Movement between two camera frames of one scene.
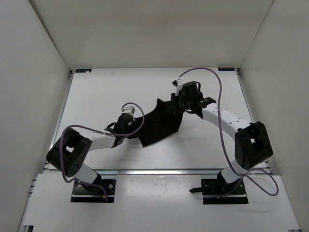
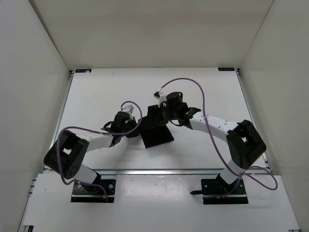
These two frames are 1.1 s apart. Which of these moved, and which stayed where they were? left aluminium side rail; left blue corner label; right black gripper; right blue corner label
Moved: right black gripper
Stayed: left aluminium side rail; left blue corner label; right blue corner label
